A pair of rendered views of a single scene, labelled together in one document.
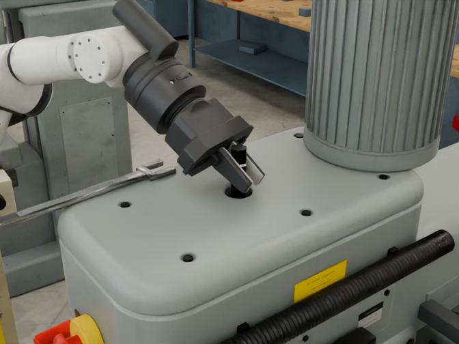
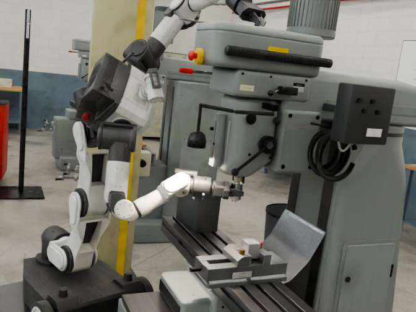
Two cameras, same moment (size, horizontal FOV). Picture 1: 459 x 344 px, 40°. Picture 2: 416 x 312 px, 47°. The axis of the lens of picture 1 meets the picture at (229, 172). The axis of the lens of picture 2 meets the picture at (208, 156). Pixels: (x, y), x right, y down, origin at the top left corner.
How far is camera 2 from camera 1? 1.34 m
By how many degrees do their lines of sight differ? 20
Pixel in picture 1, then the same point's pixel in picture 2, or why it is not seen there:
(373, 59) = not seen: outside the picture
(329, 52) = not seen: outside the picture
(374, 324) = (300, 93)
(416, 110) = (322, 13)
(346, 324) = (288, 83)
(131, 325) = (215, 34)
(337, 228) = (286, 34)
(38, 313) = (142, 252)
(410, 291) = (318, 92)
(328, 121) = (293, 18)
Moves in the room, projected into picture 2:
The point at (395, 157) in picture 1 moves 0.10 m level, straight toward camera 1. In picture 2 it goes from (314, 28) to (305, 25)
